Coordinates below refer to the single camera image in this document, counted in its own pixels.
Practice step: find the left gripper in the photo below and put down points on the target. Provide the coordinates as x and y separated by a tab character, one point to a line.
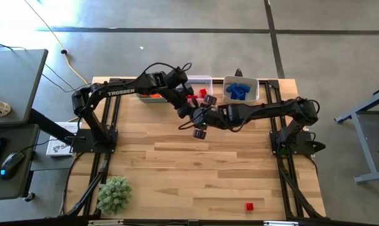
178	99

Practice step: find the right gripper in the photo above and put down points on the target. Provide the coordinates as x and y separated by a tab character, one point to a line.
208	117

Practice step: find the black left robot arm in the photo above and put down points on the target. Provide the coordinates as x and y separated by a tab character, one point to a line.
120	92

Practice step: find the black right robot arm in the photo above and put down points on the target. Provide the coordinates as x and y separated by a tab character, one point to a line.
271	108

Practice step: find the clear plastic bin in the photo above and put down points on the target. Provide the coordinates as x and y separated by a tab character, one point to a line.
205	81

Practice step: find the green plastic bin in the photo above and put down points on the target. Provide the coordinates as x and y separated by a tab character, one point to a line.
152	100

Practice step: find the black clamp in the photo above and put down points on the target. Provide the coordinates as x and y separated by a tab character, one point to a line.
238	73

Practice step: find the white plastic bin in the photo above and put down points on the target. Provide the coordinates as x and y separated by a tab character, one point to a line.
255	94

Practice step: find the small red-orange toy block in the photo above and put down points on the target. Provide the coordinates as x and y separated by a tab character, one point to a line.
249	206

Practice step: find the green artificial plant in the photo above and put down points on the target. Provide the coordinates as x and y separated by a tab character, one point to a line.
114	194

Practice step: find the white printed box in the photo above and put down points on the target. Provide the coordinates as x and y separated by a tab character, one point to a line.
59	147

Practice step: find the black desk leg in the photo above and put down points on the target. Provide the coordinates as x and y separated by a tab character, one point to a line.
48	125

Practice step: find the black computer mouse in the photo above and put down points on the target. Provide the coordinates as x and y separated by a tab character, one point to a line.
10	163

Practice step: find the dark grey desk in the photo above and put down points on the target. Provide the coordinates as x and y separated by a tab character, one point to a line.
7	191

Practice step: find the black aluminium rig frame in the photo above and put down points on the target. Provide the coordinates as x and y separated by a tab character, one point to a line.
273	84

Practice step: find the silver bracket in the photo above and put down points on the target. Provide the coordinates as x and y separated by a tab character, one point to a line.
105	222
281	223

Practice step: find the grey table frame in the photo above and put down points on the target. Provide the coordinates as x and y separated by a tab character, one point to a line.
365	147

